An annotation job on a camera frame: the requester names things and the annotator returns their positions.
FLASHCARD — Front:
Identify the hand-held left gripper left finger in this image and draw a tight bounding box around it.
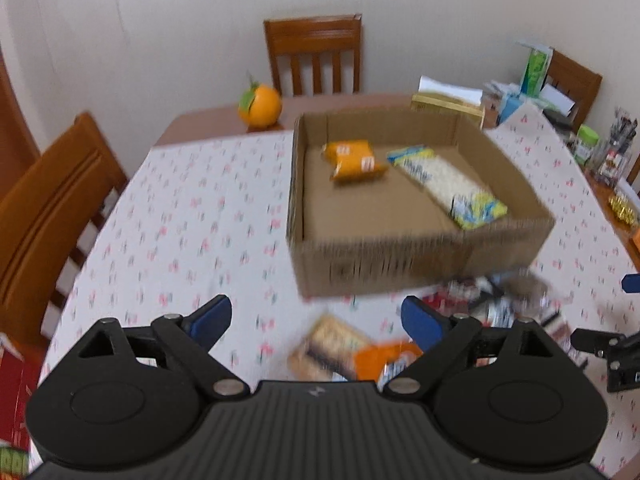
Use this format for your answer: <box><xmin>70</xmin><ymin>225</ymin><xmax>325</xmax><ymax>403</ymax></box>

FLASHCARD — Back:
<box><xmin>74</xmin><ymin>294</ymin><xmax>252</xmax><ymax>402</ymax></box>

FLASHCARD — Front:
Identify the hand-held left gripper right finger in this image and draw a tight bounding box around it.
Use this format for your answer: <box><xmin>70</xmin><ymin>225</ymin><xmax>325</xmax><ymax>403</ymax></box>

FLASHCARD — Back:
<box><xmin>381</xmin><ymin>295</ymin><xmax>564</xmax><ymax>402</ymax></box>

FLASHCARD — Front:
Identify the pile of mixed snack packets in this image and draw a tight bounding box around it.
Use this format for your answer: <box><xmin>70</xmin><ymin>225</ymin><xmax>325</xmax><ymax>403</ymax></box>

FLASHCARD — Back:
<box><xmin>429</xmin><ymin>271</ymin><xmax>575</xmax><ymax>357</ymax></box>

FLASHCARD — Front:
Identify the clear brown cracker packet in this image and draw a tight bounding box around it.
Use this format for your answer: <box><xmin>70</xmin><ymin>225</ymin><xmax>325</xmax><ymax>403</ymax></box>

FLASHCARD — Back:
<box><xmin>289</xmin><ymin>314</ymin><xmax>372</xmax><ymax>382</ymax></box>

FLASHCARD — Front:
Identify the floral white tablecloth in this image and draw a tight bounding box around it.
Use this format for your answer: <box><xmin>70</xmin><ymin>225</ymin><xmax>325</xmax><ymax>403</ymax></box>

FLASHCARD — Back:
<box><xmin>30</xmin><ymin>105</ymin><xmax>640</xmax><ymax>477</ymax></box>

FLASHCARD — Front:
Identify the clear pen holder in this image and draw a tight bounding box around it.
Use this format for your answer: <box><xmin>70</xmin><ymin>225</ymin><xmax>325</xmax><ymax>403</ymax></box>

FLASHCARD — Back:
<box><xmin>592</xmin><ymin>107</ymin><xmax>639</xmax><ymax>189</ymax></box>

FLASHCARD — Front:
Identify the long white noodle packet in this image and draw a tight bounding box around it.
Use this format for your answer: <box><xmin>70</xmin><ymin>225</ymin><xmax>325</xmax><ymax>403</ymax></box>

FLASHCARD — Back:
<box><xmin>386</xmin><ymin>145</ymin><xmax>509</xmax><ymax>232</ymax></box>

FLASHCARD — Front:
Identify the green-lidded jar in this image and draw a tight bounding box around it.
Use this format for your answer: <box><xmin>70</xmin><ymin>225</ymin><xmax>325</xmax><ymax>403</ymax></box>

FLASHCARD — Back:
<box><xmin>572</xmin><ymin>125</ymin><xmax>600</xmax><ymax>166</ymax></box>

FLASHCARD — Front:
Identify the small orange snack packet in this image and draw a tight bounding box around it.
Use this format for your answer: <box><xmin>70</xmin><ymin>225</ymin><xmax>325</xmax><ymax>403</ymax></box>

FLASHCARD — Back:
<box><xmin>321</xmin><ymin>139</ymin><xmax>390</xmax><ymax>184</ymax></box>

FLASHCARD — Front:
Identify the pile of white papers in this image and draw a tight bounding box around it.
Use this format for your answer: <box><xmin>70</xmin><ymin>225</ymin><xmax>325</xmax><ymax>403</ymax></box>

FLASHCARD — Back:
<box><xmin>482</xmin><ymin>80</ymin><xmax>577</xmax><ymax>117</ymax></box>

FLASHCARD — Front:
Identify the small blue box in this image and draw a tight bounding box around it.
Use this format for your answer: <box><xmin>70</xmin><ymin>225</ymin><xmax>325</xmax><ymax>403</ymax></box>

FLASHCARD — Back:
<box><xmin>497</xmin><ymin>93</ymin><xmax>527</xmax><ymax>124</ymax></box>

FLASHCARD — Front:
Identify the orange fruit with leaf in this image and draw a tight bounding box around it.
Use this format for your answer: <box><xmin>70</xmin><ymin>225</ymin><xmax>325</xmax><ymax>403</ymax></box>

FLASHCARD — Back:
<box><xmin>237</xmin><ymin>72</ymin><xmax>284</xmax><ymax>129</ymax></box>

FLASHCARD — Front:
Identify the gold tissue box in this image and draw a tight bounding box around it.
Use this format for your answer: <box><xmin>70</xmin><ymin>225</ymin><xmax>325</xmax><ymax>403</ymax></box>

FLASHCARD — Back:
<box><xmin>411</xmin><ymin>76</ymin><xmax>486</xmax><ymax>129</ymax></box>

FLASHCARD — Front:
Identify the green and white carton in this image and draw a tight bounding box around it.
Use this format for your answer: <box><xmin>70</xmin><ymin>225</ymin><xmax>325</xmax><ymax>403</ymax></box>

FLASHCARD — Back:
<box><xmin>517</xmin><ymin>40</ymin><xmax>555</xmax><ymax>99</ymax></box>

